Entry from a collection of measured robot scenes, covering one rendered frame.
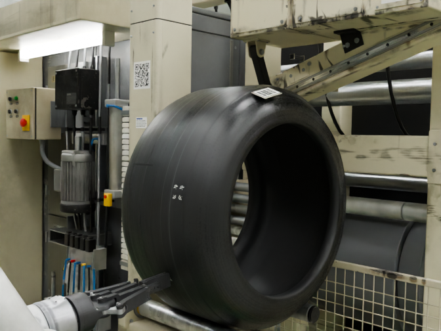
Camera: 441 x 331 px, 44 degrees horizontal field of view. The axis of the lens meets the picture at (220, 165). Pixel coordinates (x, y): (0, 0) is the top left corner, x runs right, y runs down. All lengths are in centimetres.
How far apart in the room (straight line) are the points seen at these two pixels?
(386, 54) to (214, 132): 57
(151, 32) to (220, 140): 50
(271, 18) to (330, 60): 20
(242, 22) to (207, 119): 55
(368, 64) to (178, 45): 51
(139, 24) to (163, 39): 9
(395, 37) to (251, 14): 41
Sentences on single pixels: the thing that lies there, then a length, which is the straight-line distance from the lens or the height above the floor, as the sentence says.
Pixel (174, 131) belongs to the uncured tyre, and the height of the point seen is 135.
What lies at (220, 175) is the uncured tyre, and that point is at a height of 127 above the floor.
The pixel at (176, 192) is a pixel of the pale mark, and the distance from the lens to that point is 110.
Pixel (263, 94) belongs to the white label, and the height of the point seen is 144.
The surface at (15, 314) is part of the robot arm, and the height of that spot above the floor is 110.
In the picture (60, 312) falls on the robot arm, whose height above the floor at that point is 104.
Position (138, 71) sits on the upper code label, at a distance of 154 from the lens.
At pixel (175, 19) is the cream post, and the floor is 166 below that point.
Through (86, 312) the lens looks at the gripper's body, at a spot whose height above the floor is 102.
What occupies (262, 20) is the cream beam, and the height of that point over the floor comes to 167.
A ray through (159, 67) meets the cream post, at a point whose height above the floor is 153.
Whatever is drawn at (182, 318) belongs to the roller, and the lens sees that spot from 134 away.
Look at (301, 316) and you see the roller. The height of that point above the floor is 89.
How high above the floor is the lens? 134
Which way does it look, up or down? 3 degrees down
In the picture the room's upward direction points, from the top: 1 degrees clockwise
